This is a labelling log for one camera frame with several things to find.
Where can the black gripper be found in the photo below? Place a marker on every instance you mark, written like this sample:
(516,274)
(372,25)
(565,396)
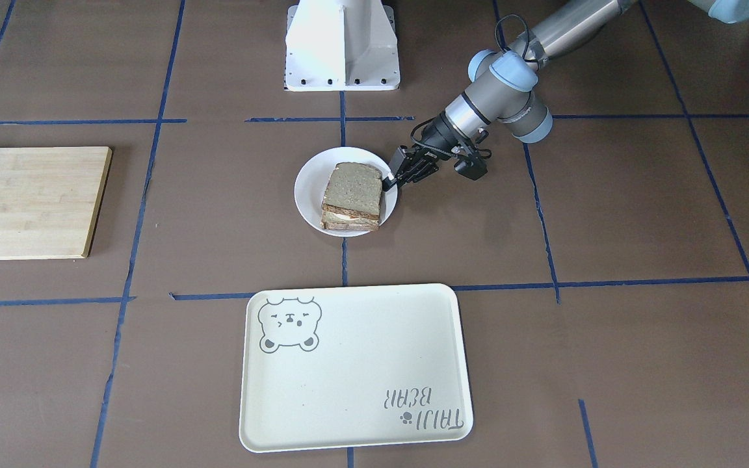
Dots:
(438,132)

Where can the bread slice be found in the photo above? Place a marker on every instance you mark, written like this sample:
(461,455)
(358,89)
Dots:
(337,219)
(354,189)

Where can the white round plate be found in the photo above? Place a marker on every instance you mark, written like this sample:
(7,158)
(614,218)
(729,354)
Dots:
(312,180)

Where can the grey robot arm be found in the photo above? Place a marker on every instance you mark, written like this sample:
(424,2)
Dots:
(502,89)

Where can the cream bear tray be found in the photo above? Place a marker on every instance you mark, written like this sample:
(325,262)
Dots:
(354,366)

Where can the wooden cutting board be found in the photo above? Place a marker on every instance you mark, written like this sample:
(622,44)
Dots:
(50,199)

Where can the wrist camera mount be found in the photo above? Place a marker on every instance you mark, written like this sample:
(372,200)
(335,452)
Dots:
(471,159)

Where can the white pole base plate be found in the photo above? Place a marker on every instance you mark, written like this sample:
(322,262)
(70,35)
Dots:
(341,46)

